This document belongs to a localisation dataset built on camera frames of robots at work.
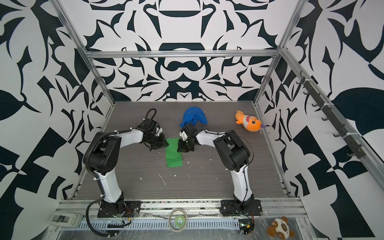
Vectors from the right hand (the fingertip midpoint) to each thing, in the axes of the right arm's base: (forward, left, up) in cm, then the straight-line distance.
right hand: (179, 150), depth 94 cm
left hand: (+5, +7, +2) cm, 8 cm away
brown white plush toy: (-39, -47, +2) cm, 61 cm away
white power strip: (-36, +48, +4) cm, 60 cm away
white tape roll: (-35, +3, +1) cm, 35 cm away
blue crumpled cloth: (+23, -8, +6) cm, 25 cm away
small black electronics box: (-39, -33, -2) cm, 51 cm away
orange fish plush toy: (+14, -46, +7) cm, 49 cm away
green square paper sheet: (-5, +3, 0) cm, 6 cm away
